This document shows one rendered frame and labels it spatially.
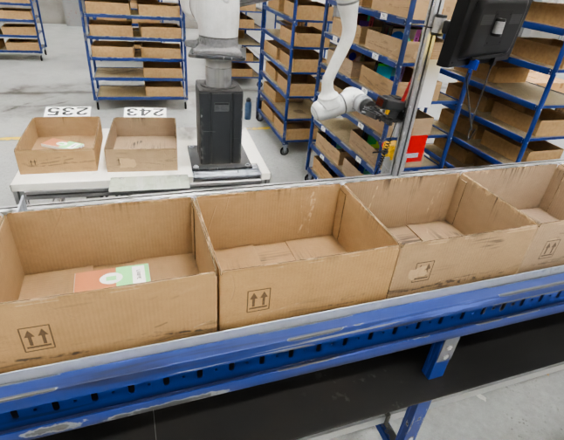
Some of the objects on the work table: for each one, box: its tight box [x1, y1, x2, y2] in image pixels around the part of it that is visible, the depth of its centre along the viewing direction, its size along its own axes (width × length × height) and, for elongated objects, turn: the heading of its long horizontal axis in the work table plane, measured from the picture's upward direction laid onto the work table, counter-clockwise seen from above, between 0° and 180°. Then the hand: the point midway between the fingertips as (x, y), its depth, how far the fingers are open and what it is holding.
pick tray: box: [104, 117, 178, 172], centre depth 188 cm, size 28×38×10 cm
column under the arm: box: [188, 79, 252, 171], centre depth 184 cm, size 26×26×33 cm
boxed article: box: [41, 138, 84, 149], centre depth 187 cm, size 8×16×2 cm, turn 68°
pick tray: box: [14, 116, 103, 175], centre depth 181 cm, size 28×38×10 cm
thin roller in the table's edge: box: [194, 172, 260, 179], centre depth 180 cm, size 2×28×2 cm, turn 98°
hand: (387, 120), depth 195 cm, fingers closed
